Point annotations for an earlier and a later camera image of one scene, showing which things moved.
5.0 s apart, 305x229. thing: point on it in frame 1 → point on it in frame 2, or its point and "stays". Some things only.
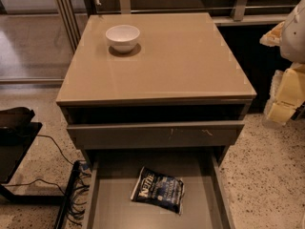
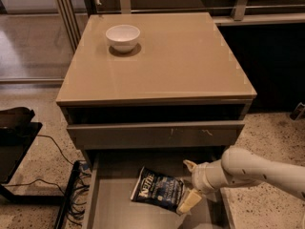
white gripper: (294, 39) → (199, 177)
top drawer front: (115, 135) stays
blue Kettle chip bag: (152, 187) stays
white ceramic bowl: (122, 37) stays
